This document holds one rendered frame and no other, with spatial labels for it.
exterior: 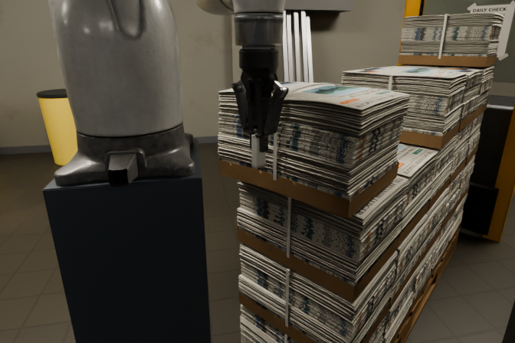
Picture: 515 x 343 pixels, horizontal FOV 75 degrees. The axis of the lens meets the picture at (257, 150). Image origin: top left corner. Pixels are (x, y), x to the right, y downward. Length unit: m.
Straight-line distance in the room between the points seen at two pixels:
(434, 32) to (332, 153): 1.25
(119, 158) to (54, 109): 3.19
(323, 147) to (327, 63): 3.59
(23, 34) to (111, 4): 3.77
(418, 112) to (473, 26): 0.66
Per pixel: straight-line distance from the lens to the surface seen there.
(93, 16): 0.47
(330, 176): 0.69
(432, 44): 1.85
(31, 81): 4.26
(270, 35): 0.62
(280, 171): 0.77
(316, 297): 0.94
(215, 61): 3.94
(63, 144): 3.72
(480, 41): 1.81
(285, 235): 0.90
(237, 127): 0.83
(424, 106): 1.24
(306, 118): 0.70
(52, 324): 1.87
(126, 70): 0.46
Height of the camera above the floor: 1.18
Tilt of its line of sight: 18 degrees down
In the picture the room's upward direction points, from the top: straight up
